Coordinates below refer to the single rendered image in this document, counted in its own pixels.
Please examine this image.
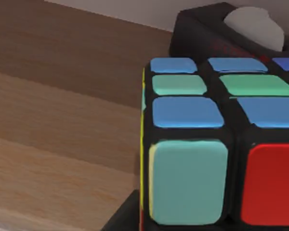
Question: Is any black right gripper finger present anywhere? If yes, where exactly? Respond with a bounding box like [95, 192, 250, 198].
[100, 189, 142, 231]

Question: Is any multicoloured puzzle cube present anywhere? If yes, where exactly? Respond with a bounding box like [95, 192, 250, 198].
[139, 56, 289, 231]

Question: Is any black tissue box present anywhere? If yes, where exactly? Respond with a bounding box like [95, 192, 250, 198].
[169, 1, 289, 64]

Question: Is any white tissue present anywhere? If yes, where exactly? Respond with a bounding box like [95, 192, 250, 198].
[223, 6, 286, 52]

